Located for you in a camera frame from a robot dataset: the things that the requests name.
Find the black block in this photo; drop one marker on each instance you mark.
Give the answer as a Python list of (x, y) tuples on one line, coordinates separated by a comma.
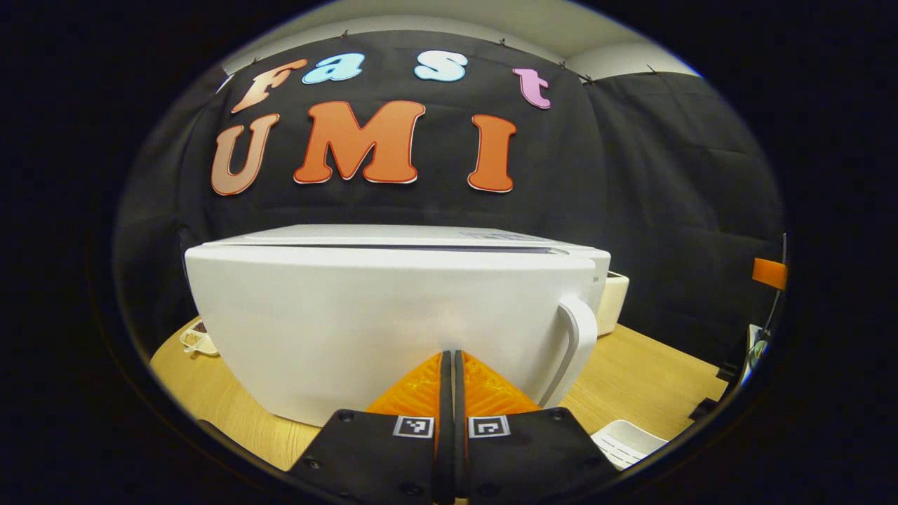
[(705, 410), (727, 372)]

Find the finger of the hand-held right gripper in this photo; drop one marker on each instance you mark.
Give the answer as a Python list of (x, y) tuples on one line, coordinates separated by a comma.
[(768, 273)]

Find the white toaster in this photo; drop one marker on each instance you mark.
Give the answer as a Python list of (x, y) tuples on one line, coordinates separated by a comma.
[(614, 301)]

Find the small white side table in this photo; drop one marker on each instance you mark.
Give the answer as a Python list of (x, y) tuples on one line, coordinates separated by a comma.
[(754, 337)]

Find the white rectangular dish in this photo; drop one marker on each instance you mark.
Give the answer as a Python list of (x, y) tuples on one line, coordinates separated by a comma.
[(624, 442)]

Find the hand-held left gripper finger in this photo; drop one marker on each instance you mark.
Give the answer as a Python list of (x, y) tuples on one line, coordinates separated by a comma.
[(459, 393), (445, 393)]

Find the white microwave oven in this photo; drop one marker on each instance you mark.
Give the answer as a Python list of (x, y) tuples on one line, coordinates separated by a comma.
[(351, 315)]

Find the white divided condiment plate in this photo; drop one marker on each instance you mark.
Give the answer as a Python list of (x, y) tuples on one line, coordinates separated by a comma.
[(196, 344)]

